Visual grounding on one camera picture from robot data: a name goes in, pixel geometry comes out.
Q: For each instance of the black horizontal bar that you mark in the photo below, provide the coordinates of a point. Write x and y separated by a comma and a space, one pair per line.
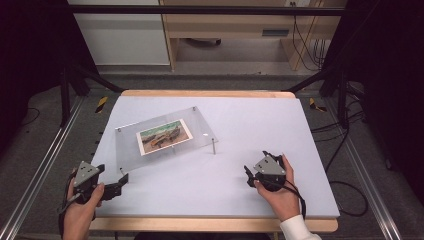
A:
200, 10

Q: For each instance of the light wooden desk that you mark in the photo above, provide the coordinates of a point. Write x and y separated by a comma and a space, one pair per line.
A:
226, 25

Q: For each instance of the person's left hand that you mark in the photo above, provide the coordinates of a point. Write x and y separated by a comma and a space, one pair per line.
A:
80, 213

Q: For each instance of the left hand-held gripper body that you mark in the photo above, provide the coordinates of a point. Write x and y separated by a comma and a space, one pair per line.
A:
86, 173

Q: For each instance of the aluminium floor rail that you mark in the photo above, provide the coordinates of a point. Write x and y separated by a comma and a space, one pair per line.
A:
363, 166
43, 166

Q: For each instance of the painted boats picture card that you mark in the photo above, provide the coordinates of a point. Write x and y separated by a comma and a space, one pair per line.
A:
163, 136

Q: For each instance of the person's right hand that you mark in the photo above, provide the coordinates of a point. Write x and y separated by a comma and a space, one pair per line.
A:
283, 203

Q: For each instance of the wooden table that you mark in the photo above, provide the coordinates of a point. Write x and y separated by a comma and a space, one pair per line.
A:
206, 93

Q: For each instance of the clear acrylic photo frame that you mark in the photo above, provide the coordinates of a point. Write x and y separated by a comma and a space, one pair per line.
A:
200, 123

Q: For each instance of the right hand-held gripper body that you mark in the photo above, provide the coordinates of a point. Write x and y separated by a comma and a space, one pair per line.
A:
269, 168

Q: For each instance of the grey desk label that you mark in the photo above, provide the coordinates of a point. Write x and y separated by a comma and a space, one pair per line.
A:
275, 32

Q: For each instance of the white foam board mat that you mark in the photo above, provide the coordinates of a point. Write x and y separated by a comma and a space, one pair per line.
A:
233, 193

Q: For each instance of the black curtain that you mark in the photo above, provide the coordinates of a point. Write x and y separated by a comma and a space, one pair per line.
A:
393, 83
30, 60

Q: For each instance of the black metal stand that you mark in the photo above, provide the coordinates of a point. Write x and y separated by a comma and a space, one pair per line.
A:
342, 100
65, 96

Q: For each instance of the white cabinet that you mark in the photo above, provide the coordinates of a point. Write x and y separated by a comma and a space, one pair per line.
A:
123, 40

